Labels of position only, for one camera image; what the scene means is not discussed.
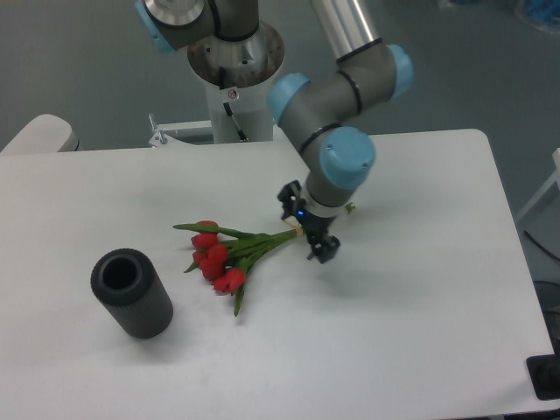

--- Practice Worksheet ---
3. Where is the red tulip bouquet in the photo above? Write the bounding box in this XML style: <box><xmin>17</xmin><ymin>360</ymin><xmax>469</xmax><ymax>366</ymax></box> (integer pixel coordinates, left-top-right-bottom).
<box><xmin>174</xmin><ymin>216</ymin><xmax>307</xmax><ymax>316</ymax></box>

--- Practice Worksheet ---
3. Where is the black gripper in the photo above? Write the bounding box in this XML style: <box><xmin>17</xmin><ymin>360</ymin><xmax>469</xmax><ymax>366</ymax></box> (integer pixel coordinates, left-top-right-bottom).
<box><xmin>277</xmin><ymin>180</ymin><xmax>340</xmax><ymax>263</ymax></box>

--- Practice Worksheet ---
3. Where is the black ribbed cylindrical vase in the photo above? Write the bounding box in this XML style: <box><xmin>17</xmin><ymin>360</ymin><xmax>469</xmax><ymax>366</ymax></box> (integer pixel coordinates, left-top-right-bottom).
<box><xmin>90</xmin><ymin>248</ymin><xmax>173</xmax><ymax>340</ymax></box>

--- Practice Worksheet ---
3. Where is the white frame at right edge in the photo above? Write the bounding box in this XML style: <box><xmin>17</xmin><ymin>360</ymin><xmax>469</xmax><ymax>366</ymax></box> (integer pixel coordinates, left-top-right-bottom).
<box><xmin>514</xmin><ymin>149</ymin><xmax>559</xmax><ymax>227</ymax></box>

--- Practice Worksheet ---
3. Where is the white pedestal base frame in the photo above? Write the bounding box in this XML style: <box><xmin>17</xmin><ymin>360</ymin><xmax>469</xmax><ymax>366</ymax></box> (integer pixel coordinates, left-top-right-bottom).
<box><xmin>148</xmin><ymin>113</ymin><xmax>276</xmax><ymax>148</ymax></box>

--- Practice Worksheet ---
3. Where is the blue plastic bag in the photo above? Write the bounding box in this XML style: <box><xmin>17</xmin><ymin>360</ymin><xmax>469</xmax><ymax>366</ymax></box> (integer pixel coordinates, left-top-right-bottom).
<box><xmin>429</xmin><ymin>0</ymin><xmax>559</xmax><ymax>35</ymax></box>

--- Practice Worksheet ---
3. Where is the white chair armrest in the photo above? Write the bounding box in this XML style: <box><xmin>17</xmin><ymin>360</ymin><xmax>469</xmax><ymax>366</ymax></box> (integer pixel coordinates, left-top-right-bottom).
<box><xmin>1</xmin><ymin>114</ymin><xmax>83</xmax><ymax>156</ymax></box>

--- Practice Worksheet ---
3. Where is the black device at table corner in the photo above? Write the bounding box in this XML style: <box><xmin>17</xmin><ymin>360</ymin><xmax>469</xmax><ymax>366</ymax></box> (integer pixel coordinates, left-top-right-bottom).
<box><xmin>526</xmin><ymin>354</ymin><xmax>559</xmax><ymax>401</ymax></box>

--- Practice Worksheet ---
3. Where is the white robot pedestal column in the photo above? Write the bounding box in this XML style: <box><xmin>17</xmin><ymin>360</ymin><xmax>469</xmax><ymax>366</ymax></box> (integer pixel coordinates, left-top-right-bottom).
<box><xmin>187</xmin><ymin>21</ymin><xmax>284</xmax><ymax>126</ymax></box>

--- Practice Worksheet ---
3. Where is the black cable on right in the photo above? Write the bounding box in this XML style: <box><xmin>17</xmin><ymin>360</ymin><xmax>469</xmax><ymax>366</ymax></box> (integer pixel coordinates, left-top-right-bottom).
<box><xmin>523</xmin><ymin>229</ymin><xmax>560</xmax><ymax>259</ymax></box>

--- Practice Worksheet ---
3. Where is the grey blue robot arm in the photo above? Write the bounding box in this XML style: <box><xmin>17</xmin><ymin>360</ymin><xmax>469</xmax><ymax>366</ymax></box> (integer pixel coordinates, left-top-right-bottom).
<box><xmin>135</xmin><ymin>1</ymin><xmax>413</xmax><ymax>262</ymax></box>

